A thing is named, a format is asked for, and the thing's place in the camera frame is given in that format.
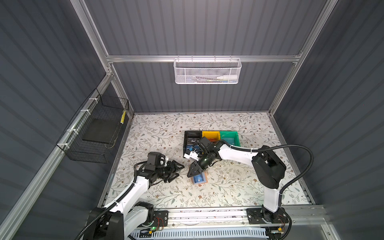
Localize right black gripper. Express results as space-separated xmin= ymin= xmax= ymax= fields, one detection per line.
xmin=186 ymin=152 xmax=212 ymax=177

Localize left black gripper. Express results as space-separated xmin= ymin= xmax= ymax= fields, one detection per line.
xmin=155 ymin=159 xmax=184 ymax=182

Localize blue VIP card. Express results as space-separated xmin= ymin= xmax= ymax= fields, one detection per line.
xmin=192 ymin=174 xmax=206 ymax=184

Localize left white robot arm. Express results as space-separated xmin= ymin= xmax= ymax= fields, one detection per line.
xmin=76 ymin=158 xmax=185 ymax=240

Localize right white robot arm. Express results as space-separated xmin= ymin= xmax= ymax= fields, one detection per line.
xmin=184 ymin=137 xmax=287 ymax=223

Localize black plastic bin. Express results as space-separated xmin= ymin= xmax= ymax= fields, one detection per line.
xmin=183 ymin=131 xmax=203 ymax=154

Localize yellow plastic bin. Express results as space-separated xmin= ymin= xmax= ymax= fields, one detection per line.
xmin=202 ymin=131 xmax=221 ymax=142

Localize green plastic bin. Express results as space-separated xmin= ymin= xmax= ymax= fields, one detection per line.
xmin=220 ymin=131 xmax=241 ymax=147

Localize yellow tag on basket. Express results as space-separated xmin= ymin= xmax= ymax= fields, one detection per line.
xmin=120 ymin=110 xmax=126 ymax=124

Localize black pad in basket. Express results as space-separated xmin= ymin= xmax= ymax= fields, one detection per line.
xmin=82 ymin=119 xmax=118 ymax=144

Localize white marker in basket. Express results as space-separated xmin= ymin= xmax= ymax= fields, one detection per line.
xmin=216 ymin=75 xmax=239 ymax=82

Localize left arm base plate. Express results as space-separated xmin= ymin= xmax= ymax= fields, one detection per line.
xmin=139 ymin=211 xmax=169 ymax=229

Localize white vented cable duct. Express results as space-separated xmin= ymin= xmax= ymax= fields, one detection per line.
xmin=131 ymin=227 xmax=269 ymax=240

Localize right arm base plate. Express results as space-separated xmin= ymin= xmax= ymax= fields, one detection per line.
xmin=246 ymin=207 xmax=289 ymax=225

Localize black wire wall basket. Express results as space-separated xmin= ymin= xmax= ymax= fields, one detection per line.
xmin=57 ymin=92 xmax=130 ymax=164

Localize white wire mesh basket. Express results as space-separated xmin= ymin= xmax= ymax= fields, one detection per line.
xmin=173 ymin=58 xmax=242 ymax=85

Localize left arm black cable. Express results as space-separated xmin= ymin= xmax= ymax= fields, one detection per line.
xmin=74 ymin=161 xmax=151 ymax=240

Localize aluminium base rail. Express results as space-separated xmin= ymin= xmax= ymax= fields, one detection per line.
xmin=160 ymin=205 xmax=330 ymax=229

